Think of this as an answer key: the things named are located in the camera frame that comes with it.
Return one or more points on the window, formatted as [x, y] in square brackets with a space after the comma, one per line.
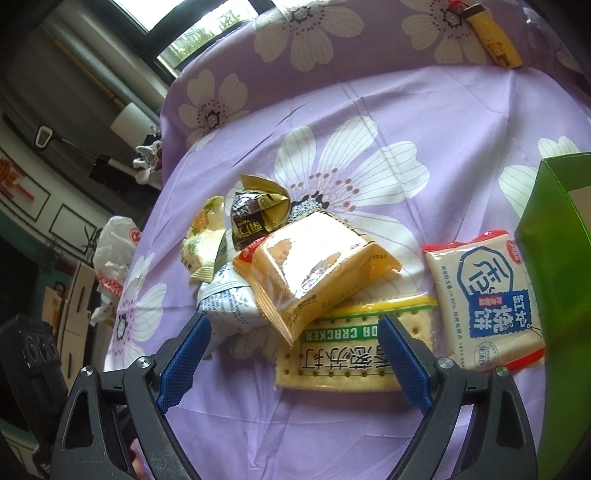
[138, 11]

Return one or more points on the white paper roll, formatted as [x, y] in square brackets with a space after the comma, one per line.
[129, 121]

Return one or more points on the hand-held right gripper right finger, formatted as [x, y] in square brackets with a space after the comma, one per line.
[406, 364]

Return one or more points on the yellow cartoon lighter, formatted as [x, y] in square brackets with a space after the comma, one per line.
[494, 41]

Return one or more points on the cream packet with red edges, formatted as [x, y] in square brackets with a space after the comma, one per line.
[480, 295]

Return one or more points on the pile of white cloths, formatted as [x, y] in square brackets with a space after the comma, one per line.
[147, 157]

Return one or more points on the orange-yellow cracker packet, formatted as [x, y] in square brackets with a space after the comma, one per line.
[304, 267]

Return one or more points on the clear yellow-striped cracker packet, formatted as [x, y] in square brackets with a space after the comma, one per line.
[341, 360]

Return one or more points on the green box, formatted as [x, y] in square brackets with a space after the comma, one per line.
[545, 258]

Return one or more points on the pale yellow-green snack packet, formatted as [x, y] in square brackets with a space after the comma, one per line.
[203, 244]

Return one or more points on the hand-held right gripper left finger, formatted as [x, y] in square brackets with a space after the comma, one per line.
[184, 364]

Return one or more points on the purple floral bedsheet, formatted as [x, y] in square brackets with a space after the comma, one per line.
[369, 115]

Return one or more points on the dark brown snack packet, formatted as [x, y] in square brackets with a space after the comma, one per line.
[251, 217]

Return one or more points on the white plastic bag red print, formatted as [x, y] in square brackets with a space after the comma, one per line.
[115, 244]

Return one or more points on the white snack packet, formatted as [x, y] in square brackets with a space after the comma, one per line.
[226, 304]

